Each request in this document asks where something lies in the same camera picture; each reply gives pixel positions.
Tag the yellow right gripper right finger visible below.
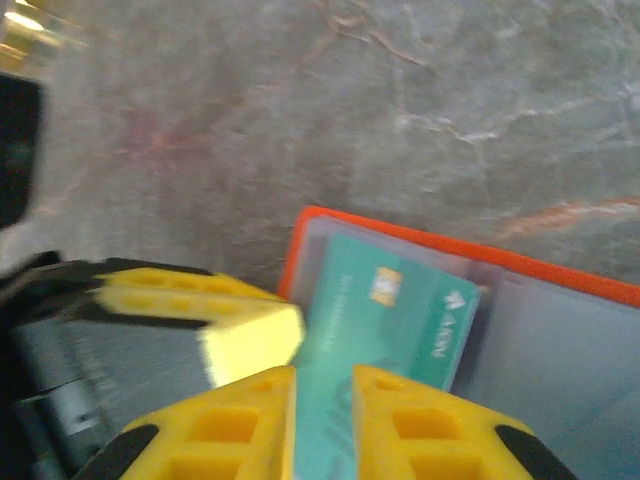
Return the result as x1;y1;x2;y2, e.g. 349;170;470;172
351;363;579;480

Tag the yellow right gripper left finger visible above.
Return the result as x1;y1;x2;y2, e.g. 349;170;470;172
74;364;297;480

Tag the green credit card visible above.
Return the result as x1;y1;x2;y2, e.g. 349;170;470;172
294;232;482;480

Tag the orange card holder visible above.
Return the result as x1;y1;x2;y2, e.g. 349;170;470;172
277;205;640;480

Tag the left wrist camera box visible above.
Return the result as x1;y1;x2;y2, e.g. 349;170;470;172
0;74;45;229

